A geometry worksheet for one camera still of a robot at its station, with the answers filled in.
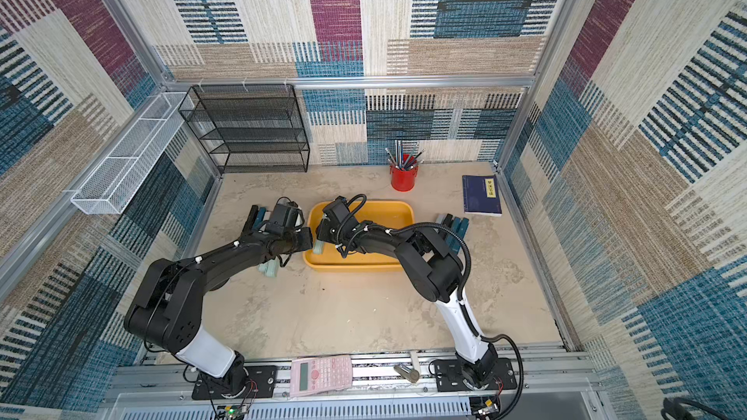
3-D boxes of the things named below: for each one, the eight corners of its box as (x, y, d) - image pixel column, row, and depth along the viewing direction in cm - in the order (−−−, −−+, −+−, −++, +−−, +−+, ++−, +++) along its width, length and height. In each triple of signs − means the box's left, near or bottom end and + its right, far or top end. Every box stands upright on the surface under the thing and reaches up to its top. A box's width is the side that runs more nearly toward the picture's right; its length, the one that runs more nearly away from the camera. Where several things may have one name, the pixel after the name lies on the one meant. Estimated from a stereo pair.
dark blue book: (466, 216, 107) (467, 212, 106) (457, 179, 119) (458, 175, 117) (505, 216, 107) (507, 212, 106) (492, 179, 119) (494, 175, 117)
